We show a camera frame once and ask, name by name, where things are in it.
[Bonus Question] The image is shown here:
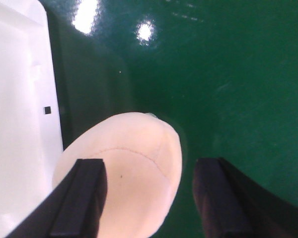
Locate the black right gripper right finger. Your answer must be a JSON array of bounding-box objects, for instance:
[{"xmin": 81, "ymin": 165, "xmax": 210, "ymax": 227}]
[{"xmin": 193, "ymin": 158, "xmax": 298, "ymax": 238}]

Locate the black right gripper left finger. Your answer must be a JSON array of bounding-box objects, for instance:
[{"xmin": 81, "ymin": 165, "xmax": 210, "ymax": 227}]
[{"xmin": 7, "ymin": 159, "xmax": 107, "ymax": 238}]

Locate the white plastic tote box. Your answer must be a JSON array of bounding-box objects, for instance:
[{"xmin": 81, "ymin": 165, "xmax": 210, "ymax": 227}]
[{"xmin": 0, "ymin": 0, "xmax": 63, "ymax": 238}]

